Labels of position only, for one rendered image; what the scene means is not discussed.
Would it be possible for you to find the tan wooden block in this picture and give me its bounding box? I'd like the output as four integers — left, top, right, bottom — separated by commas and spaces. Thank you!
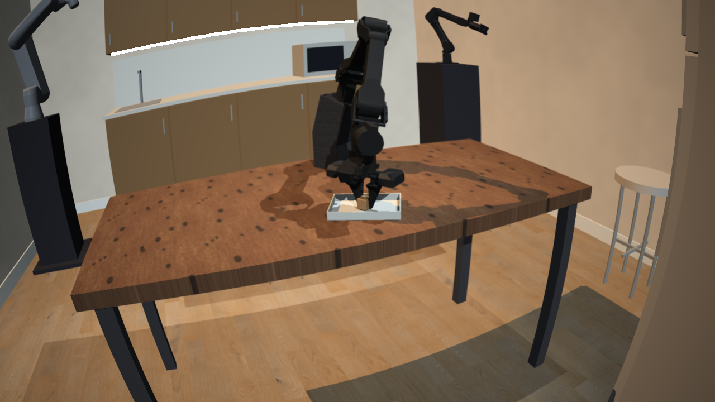
357, 194, 370, 210

